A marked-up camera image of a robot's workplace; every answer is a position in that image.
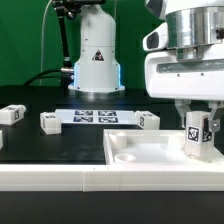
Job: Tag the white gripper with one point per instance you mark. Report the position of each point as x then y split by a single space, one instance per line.
193 80

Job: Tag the white square tabletop part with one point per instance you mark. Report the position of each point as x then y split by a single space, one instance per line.
150 147

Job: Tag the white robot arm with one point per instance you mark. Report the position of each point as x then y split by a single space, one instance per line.
185 60

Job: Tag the white sheet with AprilTags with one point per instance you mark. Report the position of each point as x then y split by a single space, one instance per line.
114 117

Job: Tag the white U-shaped obstacle fence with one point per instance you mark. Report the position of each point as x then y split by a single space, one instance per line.
87 178

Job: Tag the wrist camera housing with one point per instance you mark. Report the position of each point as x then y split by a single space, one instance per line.
157 39

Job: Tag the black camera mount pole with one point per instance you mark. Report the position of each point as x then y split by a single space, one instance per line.
69 9

